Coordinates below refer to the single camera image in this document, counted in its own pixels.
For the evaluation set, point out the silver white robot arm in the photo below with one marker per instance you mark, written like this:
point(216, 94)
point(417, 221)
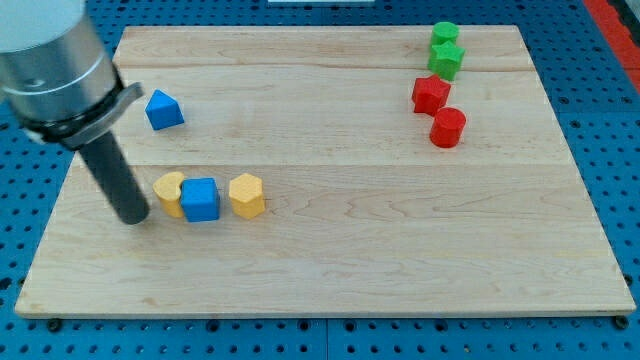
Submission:
point(56, 73)

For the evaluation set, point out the yellow hexagon block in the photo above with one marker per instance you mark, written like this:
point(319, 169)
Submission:
point(246, 194)

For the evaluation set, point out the blue triangle block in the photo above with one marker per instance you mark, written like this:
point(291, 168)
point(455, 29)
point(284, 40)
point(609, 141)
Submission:
point(163, 111)

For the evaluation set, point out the light wooden board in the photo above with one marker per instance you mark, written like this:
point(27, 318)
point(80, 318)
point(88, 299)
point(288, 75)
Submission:
point(364, 218)

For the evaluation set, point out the blue cube block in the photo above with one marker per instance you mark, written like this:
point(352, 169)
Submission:
point(200, 199)

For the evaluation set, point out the red star block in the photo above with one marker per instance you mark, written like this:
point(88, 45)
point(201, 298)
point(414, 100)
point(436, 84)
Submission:
point(430, 94)

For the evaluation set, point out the red cylinder block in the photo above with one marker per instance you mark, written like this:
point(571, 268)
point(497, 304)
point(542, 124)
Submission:
point(447, 127)

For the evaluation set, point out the yellow heart block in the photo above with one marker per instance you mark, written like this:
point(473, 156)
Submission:
point(168, 190)

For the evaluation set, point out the green star block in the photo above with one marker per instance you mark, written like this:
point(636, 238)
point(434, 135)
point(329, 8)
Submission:
point(445, 60)

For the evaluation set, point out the green cylinder block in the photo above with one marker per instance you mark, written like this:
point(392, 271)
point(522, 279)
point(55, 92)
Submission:
point(443, 32)

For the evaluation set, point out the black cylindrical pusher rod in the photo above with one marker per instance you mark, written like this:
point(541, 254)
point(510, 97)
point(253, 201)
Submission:
point(107, 164)

